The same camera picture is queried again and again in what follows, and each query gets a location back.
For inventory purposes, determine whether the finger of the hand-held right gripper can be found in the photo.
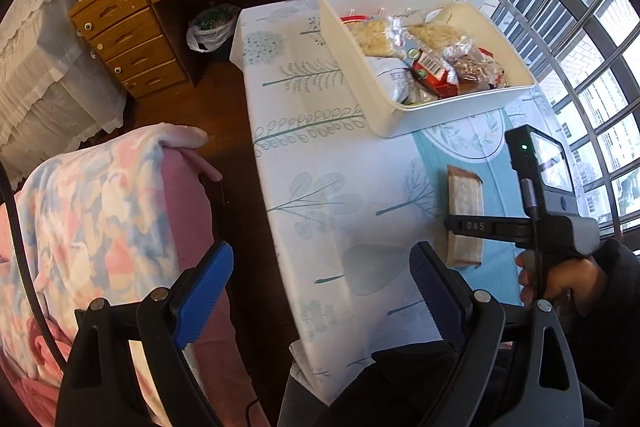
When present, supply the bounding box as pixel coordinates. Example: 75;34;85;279
444;216;538;240

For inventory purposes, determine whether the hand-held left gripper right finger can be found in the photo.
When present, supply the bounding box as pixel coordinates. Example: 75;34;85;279
409;241;586;427

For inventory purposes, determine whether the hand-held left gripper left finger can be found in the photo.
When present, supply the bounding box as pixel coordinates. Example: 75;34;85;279
55;241;236;427

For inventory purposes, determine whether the beige cracker packet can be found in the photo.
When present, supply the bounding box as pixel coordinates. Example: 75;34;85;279
444;165;485;269

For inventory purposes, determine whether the white plastic storage bin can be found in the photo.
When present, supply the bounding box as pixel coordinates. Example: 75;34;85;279
317;0;538;138

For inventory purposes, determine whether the person's right forearm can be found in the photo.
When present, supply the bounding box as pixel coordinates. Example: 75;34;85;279
562;237;640;423

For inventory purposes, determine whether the person's right hand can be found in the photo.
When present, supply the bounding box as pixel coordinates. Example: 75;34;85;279
515;252;608;308

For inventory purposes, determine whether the person's dark clothing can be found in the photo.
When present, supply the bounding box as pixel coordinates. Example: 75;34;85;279
277;339;506;427

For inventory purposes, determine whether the clear packet of brown nuts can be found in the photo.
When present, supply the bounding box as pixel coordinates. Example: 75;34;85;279
450;52;508;90

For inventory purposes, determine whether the floral fleece blanket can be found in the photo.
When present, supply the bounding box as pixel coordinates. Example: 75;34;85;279
0;123;211;408

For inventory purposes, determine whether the metal framed window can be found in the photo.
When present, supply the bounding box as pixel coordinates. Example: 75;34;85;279
492;0;640;240

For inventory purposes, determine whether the leaf printed tablecloth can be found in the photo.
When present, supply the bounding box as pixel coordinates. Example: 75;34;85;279
229;0;591;408

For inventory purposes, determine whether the clear puffed rice cracker packet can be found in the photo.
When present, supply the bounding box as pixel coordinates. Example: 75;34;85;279
347;18;407;58
404;22;475;58

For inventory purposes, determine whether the coral pink fleece blanket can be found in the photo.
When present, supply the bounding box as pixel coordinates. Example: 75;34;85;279
0;317;76;427

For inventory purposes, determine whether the trash bin with bag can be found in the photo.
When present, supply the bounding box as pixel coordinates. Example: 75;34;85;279
186;3;242;54

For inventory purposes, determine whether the white lace furniture cover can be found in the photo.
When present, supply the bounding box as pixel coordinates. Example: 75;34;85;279
0;0;133;168

